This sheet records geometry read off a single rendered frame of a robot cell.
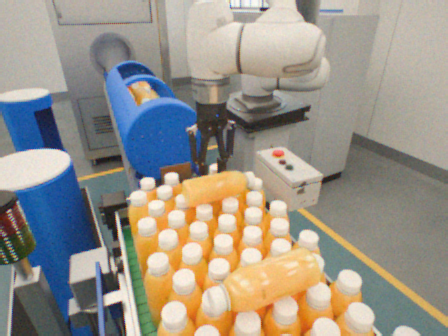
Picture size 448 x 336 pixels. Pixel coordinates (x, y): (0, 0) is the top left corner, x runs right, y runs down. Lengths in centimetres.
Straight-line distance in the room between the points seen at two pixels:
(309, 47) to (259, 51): 9
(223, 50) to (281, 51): 12
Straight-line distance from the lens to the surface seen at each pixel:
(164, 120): 98
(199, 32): 65
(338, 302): 61
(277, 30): 63
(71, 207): 114
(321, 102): 248
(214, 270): 56
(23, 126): 210
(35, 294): 63
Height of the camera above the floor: 151
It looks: 30 degrees down
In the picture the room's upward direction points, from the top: straight up
